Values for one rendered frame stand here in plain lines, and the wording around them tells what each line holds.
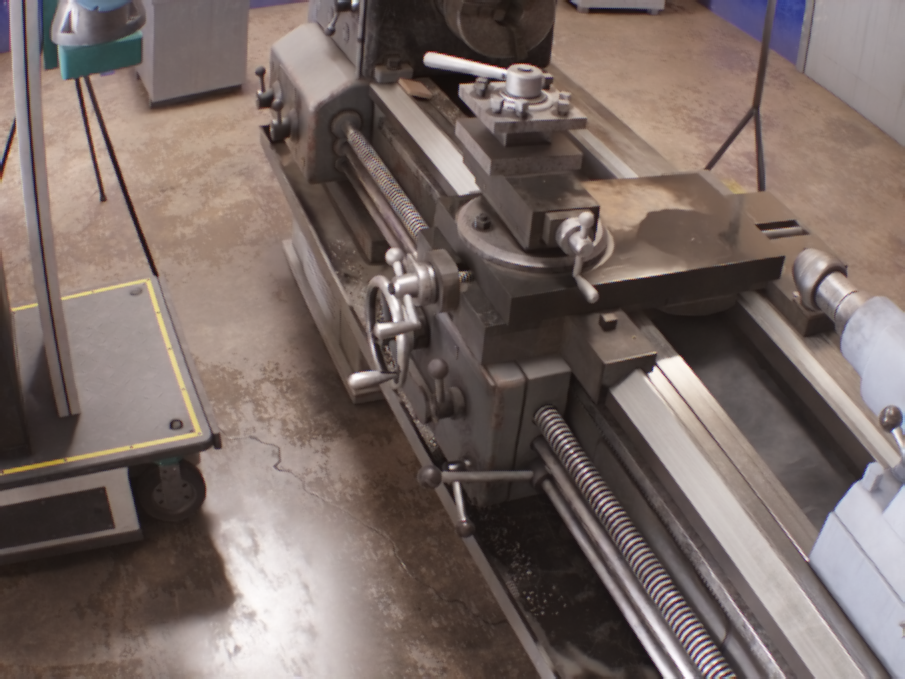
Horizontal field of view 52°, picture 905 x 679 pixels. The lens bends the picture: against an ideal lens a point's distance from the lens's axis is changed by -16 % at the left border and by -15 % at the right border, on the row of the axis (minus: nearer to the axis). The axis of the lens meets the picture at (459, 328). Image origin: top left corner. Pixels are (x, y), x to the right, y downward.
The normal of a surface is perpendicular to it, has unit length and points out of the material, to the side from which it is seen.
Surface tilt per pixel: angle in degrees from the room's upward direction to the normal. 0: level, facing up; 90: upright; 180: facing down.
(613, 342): 0
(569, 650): 0
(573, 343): 90
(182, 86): 90
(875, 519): 62
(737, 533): 36
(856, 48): 90
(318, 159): 90
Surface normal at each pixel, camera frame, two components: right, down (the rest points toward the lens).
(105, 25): 0.51, 0.22
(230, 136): 0.07, -0.81
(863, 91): -0.93, 0.16
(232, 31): 0.46, 0.54
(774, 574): -0.48, -0.57
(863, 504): -0.78, -0.25
